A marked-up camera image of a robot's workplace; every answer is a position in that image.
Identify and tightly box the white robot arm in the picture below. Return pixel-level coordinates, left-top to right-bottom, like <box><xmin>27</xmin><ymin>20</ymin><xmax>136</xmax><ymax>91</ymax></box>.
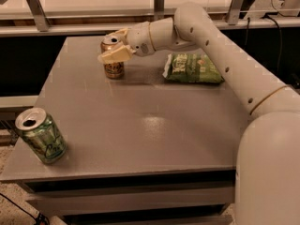
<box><xmin>98</xmin><ymin>3</ymin><xmax>300</xmax><ymax>225</ymax></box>

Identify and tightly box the green soda can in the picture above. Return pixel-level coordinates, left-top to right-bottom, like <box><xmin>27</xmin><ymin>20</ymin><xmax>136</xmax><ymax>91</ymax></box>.
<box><xmin>15</xmin><ymin>108</ymin><xmax>67</xmax><ymax>164</ymax></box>

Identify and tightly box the right metal bracket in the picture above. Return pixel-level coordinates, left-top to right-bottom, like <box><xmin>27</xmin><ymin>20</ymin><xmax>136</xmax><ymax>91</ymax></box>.
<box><xmin>226</xmin><ymin>0</ymin><xmax>244</xmax><ymax>25</ymax></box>

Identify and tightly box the middle metal bracket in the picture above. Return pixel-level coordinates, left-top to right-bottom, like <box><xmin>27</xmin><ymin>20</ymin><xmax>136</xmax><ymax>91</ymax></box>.
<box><xmin>154</xmin><ymin>0</ymin><xmax>164</xmax><ymax>21</ymax></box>

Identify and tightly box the grey drawer cabinet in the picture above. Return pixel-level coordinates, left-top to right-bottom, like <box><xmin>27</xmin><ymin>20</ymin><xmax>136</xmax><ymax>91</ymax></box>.
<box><xmin>1</xmin><ymin>37</ymin><xmax>248</xmax><ymax>225</ymax></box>

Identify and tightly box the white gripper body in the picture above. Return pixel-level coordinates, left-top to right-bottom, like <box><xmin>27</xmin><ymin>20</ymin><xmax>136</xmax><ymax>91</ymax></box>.
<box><xmin>127</xmin><ymin>22</ymin><xmax>155</xmax><ymax>56</ymax></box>

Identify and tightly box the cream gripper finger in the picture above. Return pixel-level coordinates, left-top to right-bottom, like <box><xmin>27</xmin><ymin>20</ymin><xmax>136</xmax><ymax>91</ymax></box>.
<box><xmin>97</xmin><ymin>45</ymin><xmax>136</xmax><ymax>64</ymax></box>
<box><xmin>104</xmin><ymin>28</ymin><xmax>128</xmax><ymax>44</ymax></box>

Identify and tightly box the metal bracket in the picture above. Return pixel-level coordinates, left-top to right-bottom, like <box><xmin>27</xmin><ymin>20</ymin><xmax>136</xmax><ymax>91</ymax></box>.
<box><xmin>226</xmin><ymin>0</ymin><xmax>244</xmax><ymax>25</ymax></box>
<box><xmin>154</xmin><ymin>0</ymin><xmax>164</xmax><ymax>21</ymax></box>
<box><xmin>26</xmin><ymin>0</ymin><xmax>50</xmax><ymax>32</ymax></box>

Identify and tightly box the black cable on floor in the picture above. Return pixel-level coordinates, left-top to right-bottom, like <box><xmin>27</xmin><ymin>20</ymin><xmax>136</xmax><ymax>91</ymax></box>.
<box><xmin>0</xmin><ymin>192</ymin><xmax>51</xmax><ymax>225</ymax></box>

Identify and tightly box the black cable on wall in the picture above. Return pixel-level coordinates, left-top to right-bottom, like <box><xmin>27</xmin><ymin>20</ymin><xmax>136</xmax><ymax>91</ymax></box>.
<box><xmin>243</xmin><ymin>15</ymin><xmax>284</xmax><ymax>77</ymax></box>

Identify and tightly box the orange soda can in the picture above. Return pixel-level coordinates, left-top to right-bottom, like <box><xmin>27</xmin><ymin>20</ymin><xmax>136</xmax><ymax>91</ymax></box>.
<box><xmin>100</xmin><ymin>36</ymin><xmax>125</xmax><ymax>79</ymax></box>

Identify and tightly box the left metal bracket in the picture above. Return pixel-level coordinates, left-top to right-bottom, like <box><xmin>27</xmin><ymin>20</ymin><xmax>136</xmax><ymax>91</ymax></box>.
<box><xmin>26</xmin><ymin>0</ymin><xmax>50</xmax><ymax>32</ymax></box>

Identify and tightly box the green chip bag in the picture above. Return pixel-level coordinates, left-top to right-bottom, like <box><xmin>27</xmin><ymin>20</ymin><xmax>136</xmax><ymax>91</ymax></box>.
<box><xmin>162</xmin><ymin>53</ymin><xmax>224</xmax><ymax>84</ymax></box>

